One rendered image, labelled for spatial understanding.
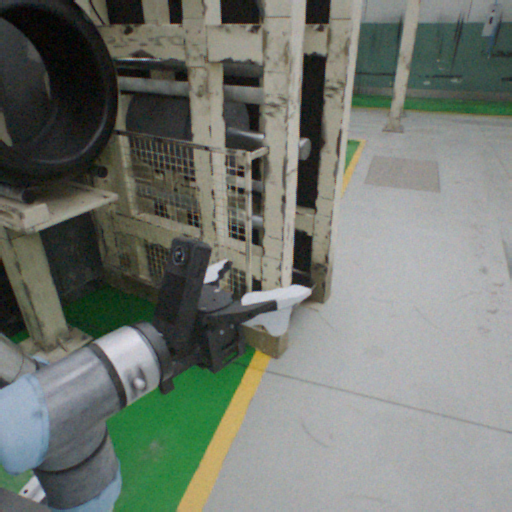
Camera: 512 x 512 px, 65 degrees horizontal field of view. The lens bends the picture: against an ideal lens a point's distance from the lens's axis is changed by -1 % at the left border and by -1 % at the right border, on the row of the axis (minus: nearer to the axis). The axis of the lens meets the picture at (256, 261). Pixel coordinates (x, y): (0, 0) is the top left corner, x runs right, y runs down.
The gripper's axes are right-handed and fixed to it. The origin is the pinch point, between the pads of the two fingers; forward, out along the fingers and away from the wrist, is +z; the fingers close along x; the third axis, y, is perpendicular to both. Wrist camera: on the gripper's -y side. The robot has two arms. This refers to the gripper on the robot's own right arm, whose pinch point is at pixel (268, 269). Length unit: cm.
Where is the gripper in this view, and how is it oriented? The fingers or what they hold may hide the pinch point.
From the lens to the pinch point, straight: 55.8
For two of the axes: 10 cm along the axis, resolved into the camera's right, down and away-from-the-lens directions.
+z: 7.1, -3.6, 6.1
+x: 7.0, 2.4, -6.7
